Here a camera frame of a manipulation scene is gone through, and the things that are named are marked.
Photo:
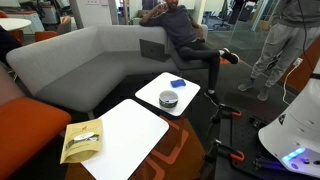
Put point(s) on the round black and silver tin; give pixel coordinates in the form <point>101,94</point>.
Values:
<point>168,103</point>

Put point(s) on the yellow stand-up pouch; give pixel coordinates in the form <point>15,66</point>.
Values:
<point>81,146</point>

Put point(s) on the round white table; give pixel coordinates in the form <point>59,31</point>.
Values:
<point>13,23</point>

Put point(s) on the large white square table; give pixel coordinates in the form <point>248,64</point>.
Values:
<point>130,140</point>

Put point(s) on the seated person in dark clothes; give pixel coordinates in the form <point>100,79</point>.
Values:
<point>181,28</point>

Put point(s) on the grey and orange chair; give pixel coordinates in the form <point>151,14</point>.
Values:
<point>65,25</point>

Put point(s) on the small white square table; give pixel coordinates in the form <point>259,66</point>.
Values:
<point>153,91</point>

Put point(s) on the blue sponge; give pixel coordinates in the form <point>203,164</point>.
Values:
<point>177,83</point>

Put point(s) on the black office chair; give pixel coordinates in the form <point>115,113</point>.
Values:
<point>224,15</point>

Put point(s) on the standing person in grey sweats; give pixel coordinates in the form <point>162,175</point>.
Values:
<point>280,40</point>

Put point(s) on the grey corner sofa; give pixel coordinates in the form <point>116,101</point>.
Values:
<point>83,66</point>

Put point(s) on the orange upholstered seat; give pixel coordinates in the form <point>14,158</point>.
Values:
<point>26,133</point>

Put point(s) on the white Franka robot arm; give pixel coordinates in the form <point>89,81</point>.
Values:
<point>300,126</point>

